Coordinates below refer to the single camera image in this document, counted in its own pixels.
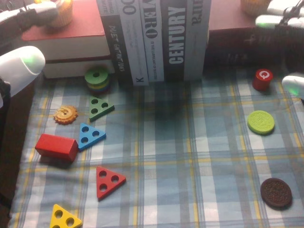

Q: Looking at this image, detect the yellow wooden ring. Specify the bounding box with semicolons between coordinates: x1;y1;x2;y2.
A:
85;82;110;89

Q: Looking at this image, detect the blue wooden ring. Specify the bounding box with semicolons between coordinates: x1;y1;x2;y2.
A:
86;85;111;92

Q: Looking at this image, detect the tan flower toy biscuit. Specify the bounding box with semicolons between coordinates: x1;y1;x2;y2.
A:
53;104;79;126

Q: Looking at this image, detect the red cylinder letter Q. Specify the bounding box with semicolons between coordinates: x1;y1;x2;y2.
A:
252;68;274;92

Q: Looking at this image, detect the blue triangle three-hole block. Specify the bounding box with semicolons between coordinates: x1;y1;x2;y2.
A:
78;122;107;152

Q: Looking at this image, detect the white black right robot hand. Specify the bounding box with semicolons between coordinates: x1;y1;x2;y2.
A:
255;0;304;30

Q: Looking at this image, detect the green toy sandwich cookie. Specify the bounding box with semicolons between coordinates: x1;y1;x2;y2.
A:
247;110;276;136

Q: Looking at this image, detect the yellow triangle three-hole block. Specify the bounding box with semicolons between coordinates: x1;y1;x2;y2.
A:
49;203;84;228

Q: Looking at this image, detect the dark book red cover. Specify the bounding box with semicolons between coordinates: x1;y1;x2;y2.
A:
204;0;287;70

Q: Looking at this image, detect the green triangle three-hole block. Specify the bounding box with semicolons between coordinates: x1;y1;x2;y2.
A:
88;95;115;123

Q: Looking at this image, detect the green wooden ring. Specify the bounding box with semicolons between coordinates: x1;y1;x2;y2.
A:
84;66;110;86

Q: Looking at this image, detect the brown toy sandwich cookie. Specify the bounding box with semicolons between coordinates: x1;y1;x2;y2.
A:
260;178;293;210

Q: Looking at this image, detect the thick red cover book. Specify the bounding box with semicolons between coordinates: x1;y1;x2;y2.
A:
21;0;112;61

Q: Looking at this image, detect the red triangle three-hole block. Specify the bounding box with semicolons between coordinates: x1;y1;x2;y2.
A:
95;166;127;202

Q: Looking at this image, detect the red rectangular wooden block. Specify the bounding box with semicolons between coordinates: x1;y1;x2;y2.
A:
34;133;79;163

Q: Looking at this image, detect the toy cupcake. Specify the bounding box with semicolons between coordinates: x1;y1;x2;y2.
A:
240;0;272;17
50;0;74;27

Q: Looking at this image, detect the dark box with white tag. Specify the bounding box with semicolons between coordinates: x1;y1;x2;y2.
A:
160;0;189;83

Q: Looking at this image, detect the red wooden ring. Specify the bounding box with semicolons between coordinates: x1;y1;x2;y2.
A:
87;87;111;95

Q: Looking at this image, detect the blue plaid tablecloth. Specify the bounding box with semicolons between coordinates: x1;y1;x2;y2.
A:
9;67;304;228

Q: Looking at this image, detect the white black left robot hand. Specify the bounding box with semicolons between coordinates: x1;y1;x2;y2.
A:
28;0;60;26

